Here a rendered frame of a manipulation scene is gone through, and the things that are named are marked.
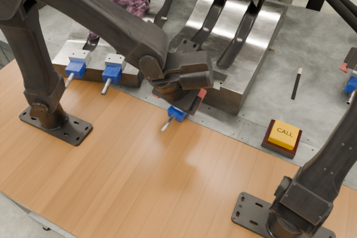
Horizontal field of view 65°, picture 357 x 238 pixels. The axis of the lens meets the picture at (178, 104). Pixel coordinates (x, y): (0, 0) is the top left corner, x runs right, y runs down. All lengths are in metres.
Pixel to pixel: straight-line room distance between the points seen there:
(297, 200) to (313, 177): 0.05
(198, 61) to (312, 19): 0.74
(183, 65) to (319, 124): 0.45
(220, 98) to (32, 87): 0.44
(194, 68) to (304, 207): 0.31
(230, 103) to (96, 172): 0.37
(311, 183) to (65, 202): 0.50
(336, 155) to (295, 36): 0.66
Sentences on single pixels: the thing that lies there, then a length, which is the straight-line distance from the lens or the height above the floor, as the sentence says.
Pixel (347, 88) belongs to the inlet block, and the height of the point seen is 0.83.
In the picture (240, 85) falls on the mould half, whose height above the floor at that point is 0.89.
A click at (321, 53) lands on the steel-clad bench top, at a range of 1.05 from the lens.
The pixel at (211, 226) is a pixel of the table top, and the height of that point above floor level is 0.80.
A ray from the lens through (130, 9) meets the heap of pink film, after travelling 0.94.
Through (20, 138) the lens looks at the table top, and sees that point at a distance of 0.83.
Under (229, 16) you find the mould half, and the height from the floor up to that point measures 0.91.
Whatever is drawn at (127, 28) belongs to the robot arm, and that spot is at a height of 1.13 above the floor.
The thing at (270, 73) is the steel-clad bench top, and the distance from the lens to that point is 0.92.
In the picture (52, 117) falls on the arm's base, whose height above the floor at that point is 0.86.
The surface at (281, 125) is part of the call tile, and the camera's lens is 0.74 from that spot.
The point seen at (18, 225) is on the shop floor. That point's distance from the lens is 1.65.
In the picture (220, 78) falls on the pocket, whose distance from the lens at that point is 0.76.
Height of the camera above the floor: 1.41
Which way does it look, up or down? 50 degrees down
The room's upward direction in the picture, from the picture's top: straight up
